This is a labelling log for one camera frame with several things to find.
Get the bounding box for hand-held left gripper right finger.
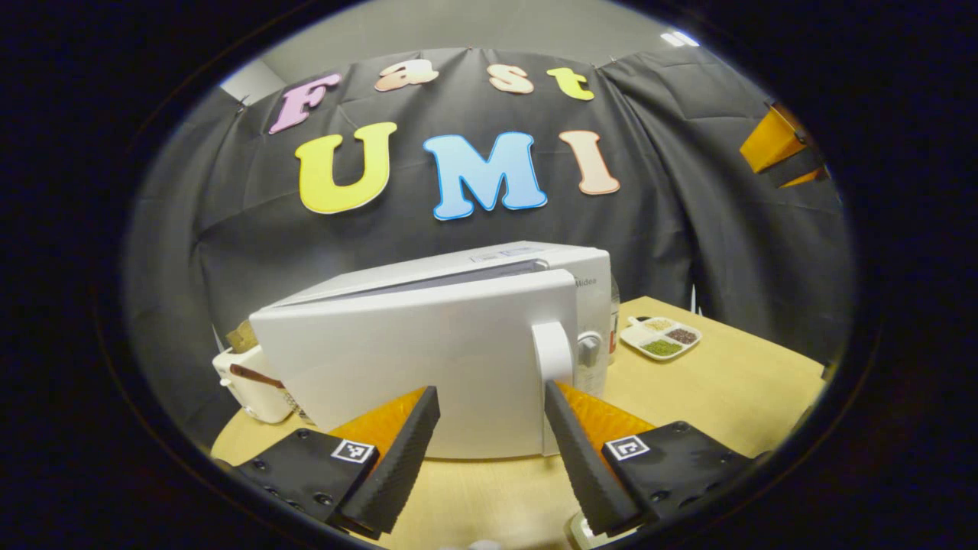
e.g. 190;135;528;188
544;380;757;535

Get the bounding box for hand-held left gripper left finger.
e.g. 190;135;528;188
233;386;442;535

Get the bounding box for white microwave oven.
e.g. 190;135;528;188
250;241;614;459

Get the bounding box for small pale plate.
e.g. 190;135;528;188
565;512;635;549

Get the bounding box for clear bottle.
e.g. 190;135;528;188
609;275;621;366

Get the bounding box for white divided seed dish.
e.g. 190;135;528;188
620;315;701;361

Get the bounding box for white toaster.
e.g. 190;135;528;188
212;345;295;425

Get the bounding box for black backdrop cloth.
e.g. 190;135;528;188
126;47;855;448

